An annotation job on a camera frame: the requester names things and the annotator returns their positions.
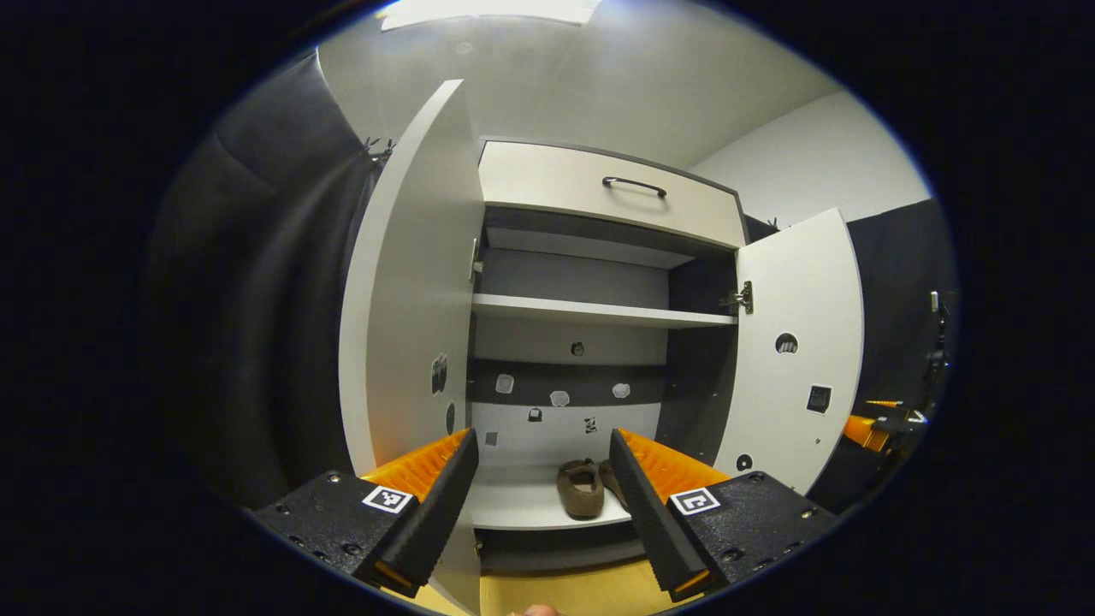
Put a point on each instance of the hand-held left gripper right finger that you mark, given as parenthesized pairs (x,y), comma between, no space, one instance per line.
(650,513)

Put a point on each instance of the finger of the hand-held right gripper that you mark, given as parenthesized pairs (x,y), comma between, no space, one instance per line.
(902,415)
(866,432)

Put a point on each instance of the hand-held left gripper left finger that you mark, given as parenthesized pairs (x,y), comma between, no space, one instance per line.
(440,518)

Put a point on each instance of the white cabinet shelf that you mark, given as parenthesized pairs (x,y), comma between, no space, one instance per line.
(599,312)

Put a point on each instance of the brown fuzzy shoe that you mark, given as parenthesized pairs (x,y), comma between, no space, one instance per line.
(582,492)
(612,483)

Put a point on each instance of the white shoe cabinet door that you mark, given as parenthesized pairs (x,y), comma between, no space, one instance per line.
(804,282)
(411,299)

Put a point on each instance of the metal door hinge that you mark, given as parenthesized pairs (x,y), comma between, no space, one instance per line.
(739,298)
(475,261)

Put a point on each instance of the white cabinet drawer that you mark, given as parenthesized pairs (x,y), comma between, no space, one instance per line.
(547,180)

